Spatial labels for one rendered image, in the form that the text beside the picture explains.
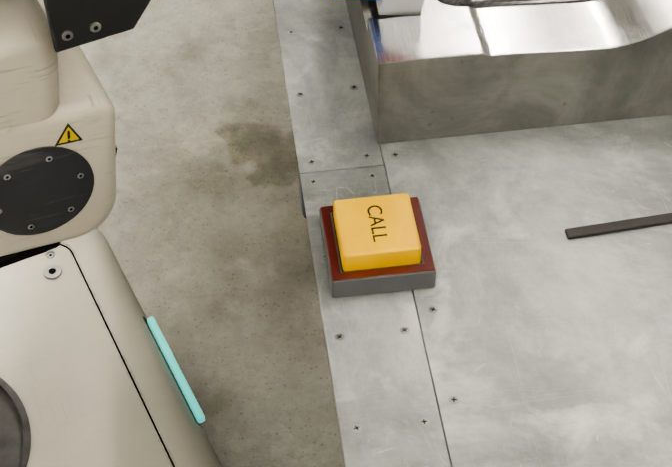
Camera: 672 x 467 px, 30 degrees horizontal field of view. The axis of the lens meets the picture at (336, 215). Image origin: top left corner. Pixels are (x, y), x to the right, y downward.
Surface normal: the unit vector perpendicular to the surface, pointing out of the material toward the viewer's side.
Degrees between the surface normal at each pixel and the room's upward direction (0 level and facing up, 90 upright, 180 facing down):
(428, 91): 90
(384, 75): 90
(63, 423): 0
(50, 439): 0
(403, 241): 0
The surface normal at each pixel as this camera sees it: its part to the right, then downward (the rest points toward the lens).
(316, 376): -0.02, -0.69
